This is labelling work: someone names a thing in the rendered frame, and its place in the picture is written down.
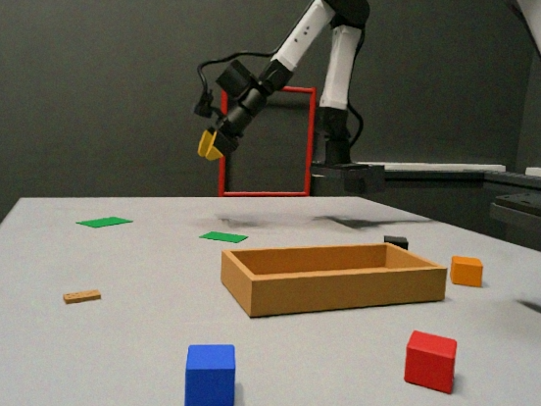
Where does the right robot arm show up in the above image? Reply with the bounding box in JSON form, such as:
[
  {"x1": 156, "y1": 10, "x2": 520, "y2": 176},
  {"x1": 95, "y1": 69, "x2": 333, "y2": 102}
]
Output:
[{"x1": 215, "y1": 0, "x2": 370, "y2": 171}]

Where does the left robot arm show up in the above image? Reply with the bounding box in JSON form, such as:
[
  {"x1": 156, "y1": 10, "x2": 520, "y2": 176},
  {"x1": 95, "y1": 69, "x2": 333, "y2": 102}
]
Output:
[{"x1": 495, "y1": 0, "x2": 541, "y2": 217}]

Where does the wooden tray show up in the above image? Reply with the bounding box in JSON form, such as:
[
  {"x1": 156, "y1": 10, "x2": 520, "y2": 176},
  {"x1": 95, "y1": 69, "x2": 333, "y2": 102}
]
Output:
[{"x1": 221, "y1": 243, "x2": 448, "y2": 317}]

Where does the red block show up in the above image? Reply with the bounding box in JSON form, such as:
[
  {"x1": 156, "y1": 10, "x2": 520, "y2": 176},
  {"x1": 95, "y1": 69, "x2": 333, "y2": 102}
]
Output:
[{"x1": 404, "y1": 330, "x2": 458, "y2": 393}]

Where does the green flat panel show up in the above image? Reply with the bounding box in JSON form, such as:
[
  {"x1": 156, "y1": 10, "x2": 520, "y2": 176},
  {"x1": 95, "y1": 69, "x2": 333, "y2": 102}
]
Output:
[{"x1": 76, "y1": 217, "x2": 133, "y2": 228}]

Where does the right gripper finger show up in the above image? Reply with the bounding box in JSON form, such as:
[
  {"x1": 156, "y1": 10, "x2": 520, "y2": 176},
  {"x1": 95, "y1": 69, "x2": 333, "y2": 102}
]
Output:
[
  {"x1": 206, "y1": 133, "x2": 223, "y2": 161},
  {"x1": 198, "y1": 130, "x2": 213, "y2": 157}
]

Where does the blue block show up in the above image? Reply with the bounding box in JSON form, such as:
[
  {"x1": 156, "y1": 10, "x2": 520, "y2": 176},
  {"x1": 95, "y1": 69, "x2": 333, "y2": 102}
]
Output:
[{"x1": 184, "y1": 344, "x2": 236, "y2": 406}]

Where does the green flat card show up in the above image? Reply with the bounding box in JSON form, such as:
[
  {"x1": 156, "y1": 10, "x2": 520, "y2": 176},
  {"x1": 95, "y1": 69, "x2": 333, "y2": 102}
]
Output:
[{"x1": 199, "y1": 231, "x2": 249, "y2": 243}]

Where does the orange block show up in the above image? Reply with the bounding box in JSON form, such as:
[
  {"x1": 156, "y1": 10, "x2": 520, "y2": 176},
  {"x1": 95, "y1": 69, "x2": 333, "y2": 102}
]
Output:
[{"x1": 450, "y1": 256, "x2": 483, "y2": 287}]

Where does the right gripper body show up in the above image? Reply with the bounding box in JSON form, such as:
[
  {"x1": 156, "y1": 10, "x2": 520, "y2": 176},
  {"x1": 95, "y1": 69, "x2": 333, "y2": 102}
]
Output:
[{"x1": 204, "y1": 104, "x2": 252, "y2": 156}]

